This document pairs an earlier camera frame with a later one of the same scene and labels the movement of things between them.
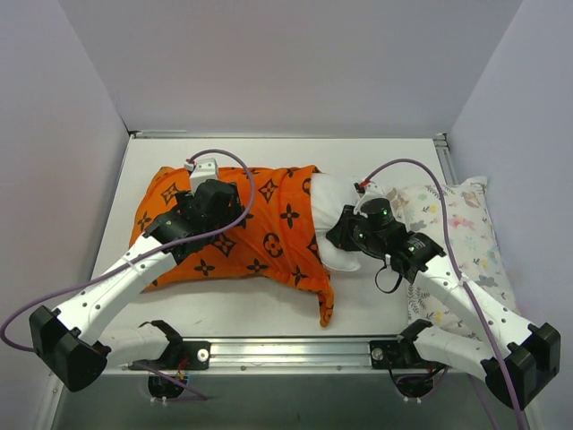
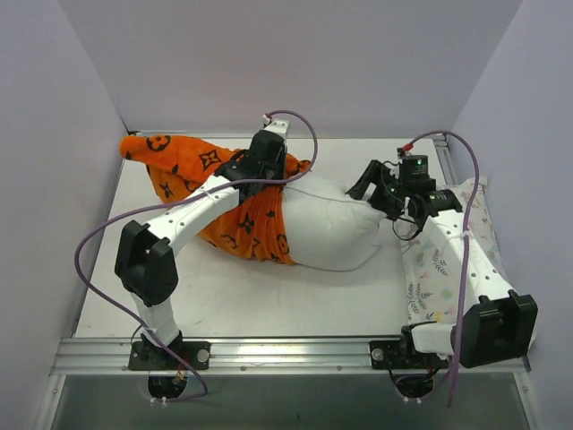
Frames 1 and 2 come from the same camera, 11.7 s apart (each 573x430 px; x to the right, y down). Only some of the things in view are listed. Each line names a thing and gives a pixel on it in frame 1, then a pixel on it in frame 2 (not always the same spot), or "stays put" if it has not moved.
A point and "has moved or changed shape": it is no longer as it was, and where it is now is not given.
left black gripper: x=219 y=193 -> x=272 y=146
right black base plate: x=396 y=355 stays put
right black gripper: x=339 y=228 -> x=380 y=188
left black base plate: x=181 y=356 stays put
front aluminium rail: x=284 y=356 stays put
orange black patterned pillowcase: x=275 y=244 has moved or changed shape
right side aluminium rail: x=445 y=159 stays put
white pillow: x=330 y=193 has moved or changed shape
